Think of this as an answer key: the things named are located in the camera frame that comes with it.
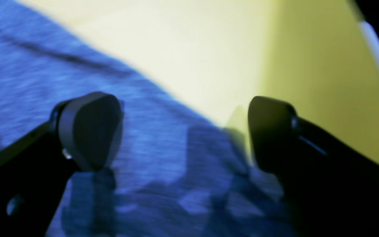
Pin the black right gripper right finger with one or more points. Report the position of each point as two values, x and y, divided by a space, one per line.
332 189

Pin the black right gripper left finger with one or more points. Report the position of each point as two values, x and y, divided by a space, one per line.
80 135

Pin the grey long-sleeve shirt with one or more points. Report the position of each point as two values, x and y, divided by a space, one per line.
175 174

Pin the yellow table cloth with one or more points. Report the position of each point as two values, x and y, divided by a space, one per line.
215 55

